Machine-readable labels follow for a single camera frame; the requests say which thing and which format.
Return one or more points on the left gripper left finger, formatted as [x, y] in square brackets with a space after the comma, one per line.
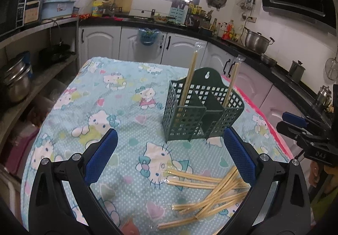
[49, 209]

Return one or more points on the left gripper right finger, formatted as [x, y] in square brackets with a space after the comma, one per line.
[277, 201]

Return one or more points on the chopsticks front pair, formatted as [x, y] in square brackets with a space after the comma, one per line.
[198, 46]

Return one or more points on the chopsticks top pair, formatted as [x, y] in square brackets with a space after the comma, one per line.
[232, 82]

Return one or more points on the person right hand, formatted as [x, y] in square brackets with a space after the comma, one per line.
[314, 174]

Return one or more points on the hello kitty tablecloth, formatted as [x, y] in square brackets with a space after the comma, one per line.
[129, 97]

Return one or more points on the small steel kettle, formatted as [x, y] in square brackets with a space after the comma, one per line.
[296, 71]

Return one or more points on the green plastic utensil basket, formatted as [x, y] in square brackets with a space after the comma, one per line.
[203, 114]

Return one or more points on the steel stock pot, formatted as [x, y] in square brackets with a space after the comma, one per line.
[256, 42]

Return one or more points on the steel pots on shelf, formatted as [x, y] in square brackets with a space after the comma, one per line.
[16, 77]

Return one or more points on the blue hanging basket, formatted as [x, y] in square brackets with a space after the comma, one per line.
[147, 36]

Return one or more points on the blue knife block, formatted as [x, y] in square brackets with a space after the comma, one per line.
[178, 15]

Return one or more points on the blue dish rack tub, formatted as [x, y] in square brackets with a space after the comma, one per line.
[56, 8]

